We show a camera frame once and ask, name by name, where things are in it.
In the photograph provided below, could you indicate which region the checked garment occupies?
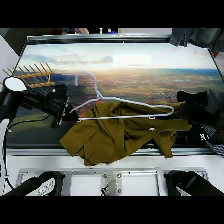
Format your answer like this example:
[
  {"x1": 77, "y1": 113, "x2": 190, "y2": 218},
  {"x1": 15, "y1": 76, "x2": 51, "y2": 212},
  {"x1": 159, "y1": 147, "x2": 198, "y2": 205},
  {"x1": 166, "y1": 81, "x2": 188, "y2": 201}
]
[{"x1": 199, "y1": 125, "x2": 224, "y2": 157}]

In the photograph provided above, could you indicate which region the yellow wooden rack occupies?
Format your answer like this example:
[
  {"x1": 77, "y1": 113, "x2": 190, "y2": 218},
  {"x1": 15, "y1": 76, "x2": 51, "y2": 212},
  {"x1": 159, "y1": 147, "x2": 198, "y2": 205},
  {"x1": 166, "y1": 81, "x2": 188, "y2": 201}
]
[{"x1": 1, "y1": 62, "x2": 56, "y2": 90}]

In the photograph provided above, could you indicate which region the black cable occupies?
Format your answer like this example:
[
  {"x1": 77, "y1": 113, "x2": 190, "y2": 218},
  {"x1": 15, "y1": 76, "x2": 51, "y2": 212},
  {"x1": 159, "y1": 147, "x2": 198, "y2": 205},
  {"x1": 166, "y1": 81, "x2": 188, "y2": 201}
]
[{"x1": 1, "y1": 114, "x2": 52, "y2": 192}]

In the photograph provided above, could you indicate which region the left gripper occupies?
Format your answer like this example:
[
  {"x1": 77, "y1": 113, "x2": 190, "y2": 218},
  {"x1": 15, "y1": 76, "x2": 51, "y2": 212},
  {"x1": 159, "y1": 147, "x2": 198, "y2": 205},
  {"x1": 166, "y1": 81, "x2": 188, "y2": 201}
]
[{"x1": 49, "y1": 84, "x2": 72, "y2": 129}]

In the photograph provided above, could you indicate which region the olive long-sleeved shirt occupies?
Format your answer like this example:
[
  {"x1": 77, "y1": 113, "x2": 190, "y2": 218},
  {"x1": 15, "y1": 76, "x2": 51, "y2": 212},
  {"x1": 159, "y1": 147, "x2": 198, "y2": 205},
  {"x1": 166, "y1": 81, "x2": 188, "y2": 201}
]
[{"x1": 58, "y1": 100, "x2": 193, "y2": 167}]

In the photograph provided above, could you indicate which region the white clothes hanger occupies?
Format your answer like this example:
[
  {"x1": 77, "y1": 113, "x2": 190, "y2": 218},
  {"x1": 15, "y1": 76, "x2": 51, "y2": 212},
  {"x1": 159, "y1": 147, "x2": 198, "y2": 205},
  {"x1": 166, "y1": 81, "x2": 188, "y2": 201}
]
[{"x1": 69, "y1": 71, "x2": 175, "y2": 122}]

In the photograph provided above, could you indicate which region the silver frame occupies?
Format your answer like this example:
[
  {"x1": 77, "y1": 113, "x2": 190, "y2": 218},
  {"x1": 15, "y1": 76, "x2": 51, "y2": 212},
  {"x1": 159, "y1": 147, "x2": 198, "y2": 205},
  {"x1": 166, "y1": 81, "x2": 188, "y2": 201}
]
[{"x1": 5, "y1": 33, "x2": 221, "y2": 197}]

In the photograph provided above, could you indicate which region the dark grey garment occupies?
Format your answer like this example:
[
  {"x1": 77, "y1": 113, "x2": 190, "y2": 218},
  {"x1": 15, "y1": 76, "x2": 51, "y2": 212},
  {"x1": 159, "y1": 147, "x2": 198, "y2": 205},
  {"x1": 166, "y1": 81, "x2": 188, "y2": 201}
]
[{"x1": 168, "y1": 27, "x2": 224, "y2": 54}]

